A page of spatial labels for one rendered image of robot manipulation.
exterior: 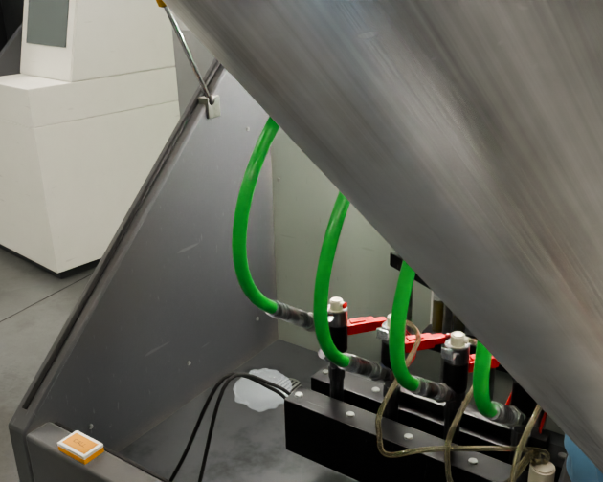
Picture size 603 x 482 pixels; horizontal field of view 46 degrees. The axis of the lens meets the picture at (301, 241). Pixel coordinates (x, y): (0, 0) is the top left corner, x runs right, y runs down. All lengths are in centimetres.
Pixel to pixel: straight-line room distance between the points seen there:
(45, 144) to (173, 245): 253
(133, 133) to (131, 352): 282
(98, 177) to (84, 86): 46
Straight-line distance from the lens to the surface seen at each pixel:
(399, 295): 64
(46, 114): 356
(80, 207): 373
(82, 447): 93
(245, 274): 70
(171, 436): 114
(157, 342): 111
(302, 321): 81
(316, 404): 92
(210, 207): 113
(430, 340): 87
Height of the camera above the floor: 151
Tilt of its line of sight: 22 degrees down
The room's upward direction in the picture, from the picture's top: 1 degrees counter-clockwise
